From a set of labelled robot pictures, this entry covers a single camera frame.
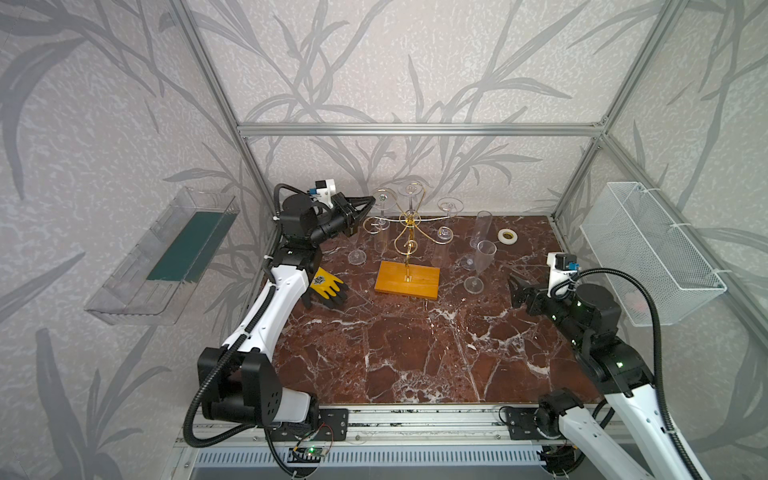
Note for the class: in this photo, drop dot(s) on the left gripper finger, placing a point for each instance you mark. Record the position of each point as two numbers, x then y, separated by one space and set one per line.
362 199
363 212

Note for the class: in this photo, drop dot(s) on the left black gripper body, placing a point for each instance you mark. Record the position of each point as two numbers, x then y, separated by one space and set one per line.
341 214

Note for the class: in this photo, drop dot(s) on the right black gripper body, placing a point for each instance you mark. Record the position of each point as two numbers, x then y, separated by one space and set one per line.
556 310

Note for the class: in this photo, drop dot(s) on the clear wine glass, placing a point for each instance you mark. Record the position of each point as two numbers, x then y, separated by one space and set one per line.
356 256
483 221
379 224
413 194
451 207
484 254

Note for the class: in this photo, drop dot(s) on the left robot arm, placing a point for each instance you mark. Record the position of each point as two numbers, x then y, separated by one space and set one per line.
239 388

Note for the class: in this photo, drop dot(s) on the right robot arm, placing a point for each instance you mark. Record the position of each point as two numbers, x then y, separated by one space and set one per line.
630 434

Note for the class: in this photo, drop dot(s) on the white tape roll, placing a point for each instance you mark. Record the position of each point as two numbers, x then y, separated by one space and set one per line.
507 236

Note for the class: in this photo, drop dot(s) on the yellow black work glove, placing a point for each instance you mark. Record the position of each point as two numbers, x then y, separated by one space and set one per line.
329 289

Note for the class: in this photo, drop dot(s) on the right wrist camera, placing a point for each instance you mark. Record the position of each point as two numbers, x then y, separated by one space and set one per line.
562 269

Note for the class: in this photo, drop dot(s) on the gold wire glass rack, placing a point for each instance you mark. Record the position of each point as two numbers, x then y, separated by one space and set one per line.
404 277

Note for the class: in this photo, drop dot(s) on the white wire basket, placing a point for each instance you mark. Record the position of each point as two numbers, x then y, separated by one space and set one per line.
628 229

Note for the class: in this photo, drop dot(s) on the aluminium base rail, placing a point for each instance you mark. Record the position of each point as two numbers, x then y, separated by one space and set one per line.
408 425

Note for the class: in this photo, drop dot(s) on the clear plastic wall shelf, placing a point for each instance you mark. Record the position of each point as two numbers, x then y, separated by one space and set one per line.
158 277

